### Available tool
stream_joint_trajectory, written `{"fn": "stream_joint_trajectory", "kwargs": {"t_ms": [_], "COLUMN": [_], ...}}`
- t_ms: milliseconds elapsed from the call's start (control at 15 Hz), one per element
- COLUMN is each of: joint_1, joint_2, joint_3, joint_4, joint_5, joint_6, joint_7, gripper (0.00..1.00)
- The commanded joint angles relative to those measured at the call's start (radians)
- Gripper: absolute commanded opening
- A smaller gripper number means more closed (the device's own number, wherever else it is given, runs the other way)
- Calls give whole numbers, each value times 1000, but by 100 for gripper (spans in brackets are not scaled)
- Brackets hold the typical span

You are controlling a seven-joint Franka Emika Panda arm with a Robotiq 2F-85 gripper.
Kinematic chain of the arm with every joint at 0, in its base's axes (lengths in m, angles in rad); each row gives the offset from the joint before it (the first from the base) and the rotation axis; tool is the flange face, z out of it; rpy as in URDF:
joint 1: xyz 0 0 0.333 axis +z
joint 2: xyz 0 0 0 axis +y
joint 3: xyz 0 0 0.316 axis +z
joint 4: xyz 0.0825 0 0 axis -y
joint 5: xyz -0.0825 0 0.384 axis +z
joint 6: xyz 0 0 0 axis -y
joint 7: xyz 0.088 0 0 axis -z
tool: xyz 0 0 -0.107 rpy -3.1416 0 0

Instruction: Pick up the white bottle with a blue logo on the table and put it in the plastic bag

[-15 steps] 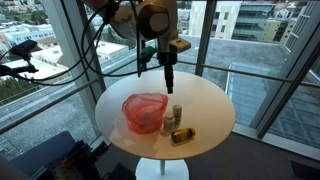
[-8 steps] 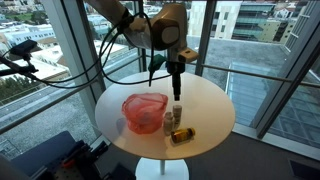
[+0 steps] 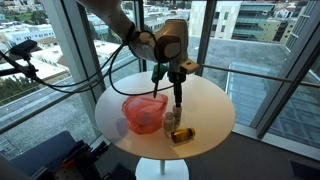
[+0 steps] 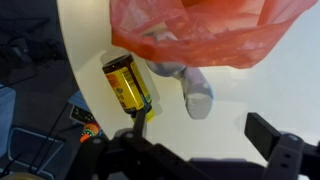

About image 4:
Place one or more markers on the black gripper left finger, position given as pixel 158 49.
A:
pixel 133 156

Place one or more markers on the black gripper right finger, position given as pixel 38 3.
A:
pixel 286 156

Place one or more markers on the orange plastic bag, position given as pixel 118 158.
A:
pixel 213 36

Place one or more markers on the black fabric bag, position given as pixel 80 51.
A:
pixel 26 51

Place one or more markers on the orange striped knob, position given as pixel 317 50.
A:
pixel 89 131

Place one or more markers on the yellow black can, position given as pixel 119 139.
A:
pixel 128 86

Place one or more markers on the light blue box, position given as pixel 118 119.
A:
pixel 78 100

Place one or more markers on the dark blue floor mat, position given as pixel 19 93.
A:
pixel 26 146

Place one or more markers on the gold round object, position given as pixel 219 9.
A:
pixel 20 176

